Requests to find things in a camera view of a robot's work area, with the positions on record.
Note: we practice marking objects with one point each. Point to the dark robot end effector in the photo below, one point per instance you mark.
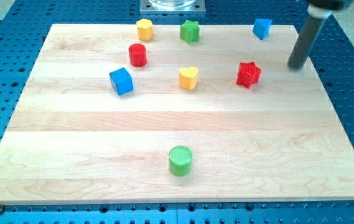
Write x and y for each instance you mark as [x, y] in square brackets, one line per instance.
[334, 5]

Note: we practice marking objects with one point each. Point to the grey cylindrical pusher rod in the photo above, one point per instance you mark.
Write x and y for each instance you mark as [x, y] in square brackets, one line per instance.
[316, 17]

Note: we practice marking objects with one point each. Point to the blue triangle block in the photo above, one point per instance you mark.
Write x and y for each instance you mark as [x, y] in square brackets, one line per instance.
[261, 28]

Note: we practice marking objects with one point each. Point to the red star block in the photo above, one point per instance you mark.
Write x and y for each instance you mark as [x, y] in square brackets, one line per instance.
[248, 74]

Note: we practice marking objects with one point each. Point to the green star block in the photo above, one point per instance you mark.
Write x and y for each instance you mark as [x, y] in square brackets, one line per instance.
[190, 31]

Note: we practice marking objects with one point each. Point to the yellow heart block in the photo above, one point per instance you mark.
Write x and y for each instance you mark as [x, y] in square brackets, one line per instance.
[188, 77]

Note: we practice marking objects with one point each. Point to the green cylinder block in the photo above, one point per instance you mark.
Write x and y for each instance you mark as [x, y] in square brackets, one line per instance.
[180, 160]

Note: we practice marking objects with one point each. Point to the yellow hexagon block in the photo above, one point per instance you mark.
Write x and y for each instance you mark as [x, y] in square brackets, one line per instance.
[144, 29]

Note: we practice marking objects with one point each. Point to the red cylinder block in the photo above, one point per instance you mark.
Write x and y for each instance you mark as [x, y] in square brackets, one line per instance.
[137, 55]

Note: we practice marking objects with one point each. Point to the blue cube block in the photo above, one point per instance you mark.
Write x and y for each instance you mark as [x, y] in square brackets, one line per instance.
[121, 81]

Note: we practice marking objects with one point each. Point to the wooden board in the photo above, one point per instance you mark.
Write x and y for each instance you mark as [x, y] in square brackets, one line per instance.
[72, 139]

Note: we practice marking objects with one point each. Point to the blue perforated table plate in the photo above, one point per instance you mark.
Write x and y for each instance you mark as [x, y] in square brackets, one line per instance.
[23, 29]

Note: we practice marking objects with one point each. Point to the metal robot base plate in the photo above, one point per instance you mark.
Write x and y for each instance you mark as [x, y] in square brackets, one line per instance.
[171, 6]

